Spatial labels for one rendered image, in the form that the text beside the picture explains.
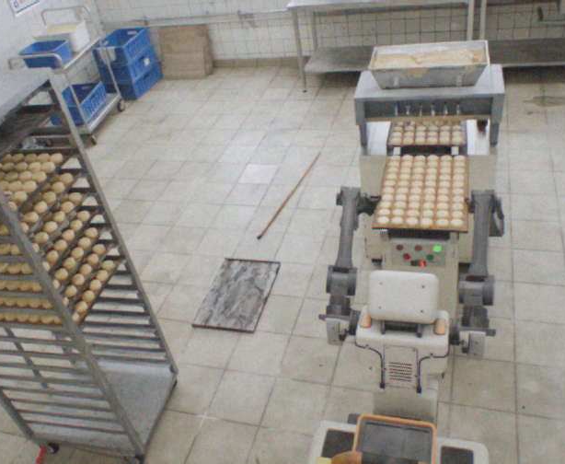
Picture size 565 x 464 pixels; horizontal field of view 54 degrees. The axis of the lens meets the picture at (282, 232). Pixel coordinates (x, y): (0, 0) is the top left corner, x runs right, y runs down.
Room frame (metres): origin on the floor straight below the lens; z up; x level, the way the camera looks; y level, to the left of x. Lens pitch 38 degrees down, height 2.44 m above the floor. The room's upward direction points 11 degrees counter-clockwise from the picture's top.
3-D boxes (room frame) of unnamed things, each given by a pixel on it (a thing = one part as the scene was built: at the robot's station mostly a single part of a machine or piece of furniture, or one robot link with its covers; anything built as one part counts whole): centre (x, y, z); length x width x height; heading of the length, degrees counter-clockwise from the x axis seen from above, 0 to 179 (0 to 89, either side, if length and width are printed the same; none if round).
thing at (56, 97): (1.96, 0.70, 0.97); 0.03 x 0.03 x 1.70; 71
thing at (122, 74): (6.38, 1.37, 0.30); 0.60 x 0.40 x 0.20; 157
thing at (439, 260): (1.82, -0.57, 0.77); 0.24 x 0.04 x 0.14; 69
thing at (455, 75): (2.63, -0.88, 1.25); 0.56 x 0.29 x 0.14; 69
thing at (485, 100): (2.63, -0.88, 1.01); 0.72 x 0.33 x 0.34; 69
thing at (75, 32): (5.71, 1.76, 0.90); 0.44 x 0.36 x 0.20; 75
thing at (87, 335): (2.03, 1.00, 0.42); 0.64 x 0.03 x 0.03; 71
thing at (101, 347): (2.03, 1.00, 0.33); 0.64 x 0.03 x 0.03; 71
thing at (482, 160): (3.08, -1.05, 0.42); 1.28 x 0.72 x 0.84; 159
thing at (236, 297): (2.60, 0.35, 0.02); 0.60 x 0.40 x 0.03; 158
